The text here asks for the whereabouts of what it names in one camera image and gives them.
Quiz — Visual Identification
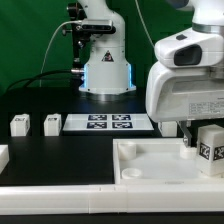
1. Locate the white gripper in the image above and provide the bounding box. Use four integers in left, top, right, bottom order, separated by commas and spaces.
145, 28, 224, 148

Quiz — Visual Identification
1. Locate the white square tabletop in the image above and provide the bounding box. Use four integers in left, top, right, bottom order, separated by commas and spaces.
113, 138, 224, 185

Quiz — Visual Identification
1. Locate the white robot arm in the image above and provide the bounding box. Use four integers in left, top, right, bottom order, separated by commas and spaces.
78, 0, 224, 137

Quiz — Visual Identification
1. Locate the white U-shaped fence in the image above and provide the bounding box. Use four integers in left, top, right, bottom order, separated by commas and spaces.
0, 144, 224, 215

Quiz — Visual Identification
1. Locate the white marker base plate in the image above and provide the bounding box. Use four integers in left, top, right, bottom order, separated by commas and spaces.
63, 113, 153, 131

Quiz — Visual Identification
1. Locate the grey camera on mount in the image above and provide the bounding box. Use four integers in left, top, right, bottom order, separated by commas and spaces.
80, 19, 116, 34

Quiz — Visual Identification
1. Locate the white cable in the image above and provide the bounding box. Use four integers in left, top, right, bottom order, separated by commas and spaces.
39, 20, 83, 88

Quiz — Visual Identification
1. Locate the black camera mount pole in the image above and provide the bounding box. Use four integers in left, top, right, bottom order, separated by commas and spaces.
62, 3, 86, 86

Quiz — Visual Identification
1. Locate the black cable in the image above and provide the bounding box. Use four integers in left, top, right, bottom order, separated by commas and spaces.
5, 69, 84, 94

